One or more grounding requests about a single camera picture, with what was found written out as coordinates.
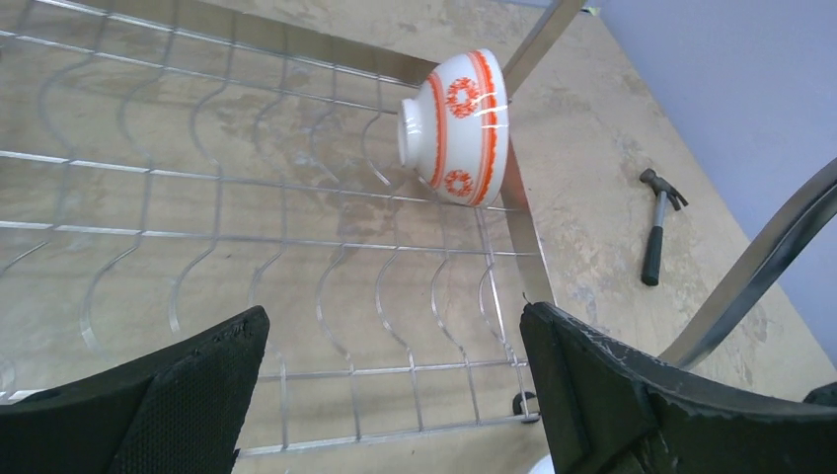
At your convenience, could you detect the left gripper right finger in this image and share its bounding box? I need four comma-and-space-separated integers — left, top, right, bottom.
519, 302, 836, 473

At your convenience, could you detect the small black hammer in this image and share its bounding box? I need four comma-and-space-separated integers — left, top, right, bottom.
640, 168, 688, 286

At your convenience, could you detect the orange patterned bowl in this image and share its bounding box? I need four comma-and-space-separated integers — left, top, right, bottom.
397, 48, 509, 207

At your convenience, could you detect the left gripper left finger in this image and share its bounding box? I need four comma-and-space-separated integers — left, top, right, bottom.
1, 306, 270, 473

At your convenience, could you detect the steel two-tier dish rack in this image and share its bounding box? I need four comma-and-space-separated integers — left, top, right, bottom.
0, 0, 837, 458

